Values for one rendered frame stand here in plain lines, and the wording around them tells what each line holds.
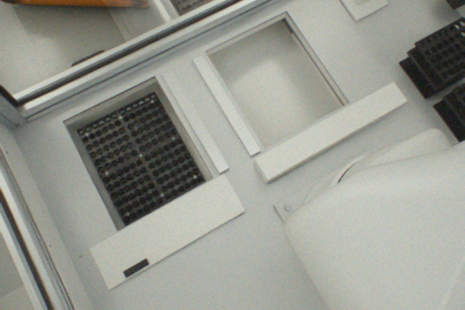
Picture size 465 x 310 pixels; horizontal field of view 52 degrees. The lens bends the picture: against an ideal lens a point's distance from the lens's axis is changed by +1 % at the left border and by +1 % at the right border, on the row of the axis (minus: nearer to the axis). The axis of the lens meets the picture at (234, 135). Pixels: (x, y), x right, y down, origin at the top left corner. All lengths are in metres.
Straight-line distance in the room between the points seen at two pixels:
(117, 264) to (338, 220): 0.60
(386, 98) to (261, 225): 0.35
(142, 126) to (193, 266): 0.30
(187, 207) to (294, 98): 0.38
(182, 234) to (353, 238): 0.57
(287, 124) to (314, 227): 0.73
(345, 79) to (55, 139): 0.59
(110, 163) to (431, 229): 0.73
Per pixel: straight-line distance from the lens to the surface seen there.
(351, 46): 1.05
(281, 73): 1.12
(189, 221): 0.88
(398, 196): 0.36
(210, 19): 0.99
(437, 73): 0.98
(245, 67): 1.12
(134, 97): 1.09
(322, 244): 0.36
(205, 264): 0.89
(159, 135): 0.98
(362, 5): 1.10
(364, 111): 0.96
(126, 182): 0.97
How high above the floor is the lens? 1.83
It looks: 72 degrees down
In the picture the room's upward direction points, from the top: 9 degrees clockwise
